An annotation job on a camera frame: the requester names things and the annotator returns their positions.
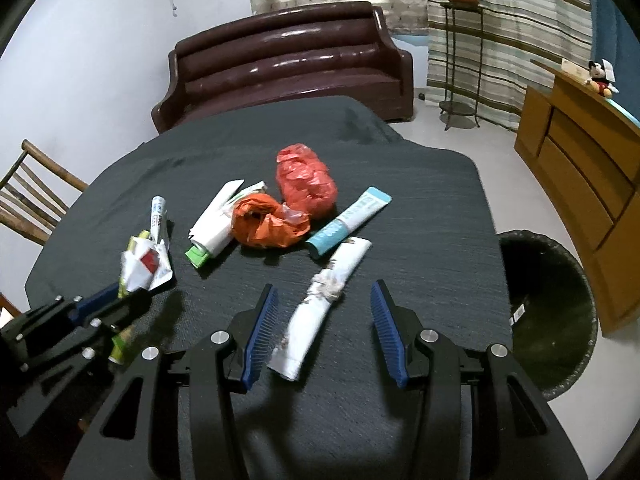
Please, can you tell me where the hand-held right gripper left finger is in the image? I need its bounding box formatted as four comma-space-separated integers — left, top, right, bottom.
65, 283, 281, 480

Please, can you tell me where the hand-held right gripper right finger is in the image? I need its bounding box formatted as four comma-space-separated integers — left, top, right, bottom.
370, 280, 588, 480

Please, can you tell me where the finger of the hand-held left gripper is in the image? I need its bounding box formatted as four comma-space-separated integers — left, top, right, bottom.
79, 287, 153, 362
20, 282, 123, 332

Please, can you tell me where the yellow green white wrapper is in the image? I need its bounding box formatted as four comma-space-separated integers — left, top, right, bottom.
109, 324, 139, 367

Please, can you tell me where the white blue snack packet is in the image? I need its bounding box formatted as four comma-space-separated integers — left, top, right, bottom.
119, 195, 175, 295

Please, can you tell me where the green white tissue packet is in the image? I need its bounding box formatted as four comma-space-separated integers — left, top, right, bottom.
185, 180, 268, 268

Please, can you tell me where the orange plastic bag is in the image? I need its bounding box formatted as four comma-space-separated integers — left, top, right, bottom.
231, 194, 312, 250

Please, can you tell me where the plain white tube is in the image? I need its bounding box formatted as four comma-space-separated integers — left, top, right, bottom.
189, 180, 246, 257

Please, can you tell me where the teal white tube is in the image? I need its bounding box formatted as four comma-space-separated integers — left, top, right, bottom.
305, 186, 392, 260

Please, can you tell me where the red plastic bag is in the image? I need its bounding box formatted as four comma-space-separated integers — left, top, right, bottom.
276, 144, 338, 221

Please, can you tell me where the black trash bin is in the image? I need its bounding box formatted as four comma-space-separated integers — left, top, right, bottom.
497, 230, 599, 402

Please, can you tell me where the wooden chair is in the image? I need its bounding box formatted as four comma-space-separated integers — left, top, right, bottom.
0, 140, 91, 247

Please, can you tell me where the wooden cabinet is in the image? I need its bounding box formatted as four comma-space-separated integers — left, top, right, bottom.
514, 59, 640, 338

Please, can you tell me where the brown leather sofa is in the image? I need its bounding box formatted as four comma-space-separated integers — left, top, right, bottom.
151, 1, 416, 133

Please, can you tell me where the black metal plant stand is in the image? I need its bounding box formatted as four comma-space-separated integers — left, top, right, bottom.
439, 1, 485, 132

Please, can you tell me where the small beige box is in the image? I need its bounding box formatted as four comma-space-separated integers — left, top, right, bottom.
559, 57, 591, 81

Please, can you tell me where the green striped curtain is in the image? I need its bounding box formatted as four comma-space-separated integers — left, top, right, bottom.
425, 0, 593, 131

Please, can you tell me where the mouse plush toy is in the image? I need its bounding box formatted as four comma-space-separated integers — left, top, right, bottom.
585, 59, 620, 100

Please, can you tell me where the blue curtain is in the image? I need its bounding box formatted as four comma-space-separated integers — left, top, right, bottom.
582, 0, 640, 126

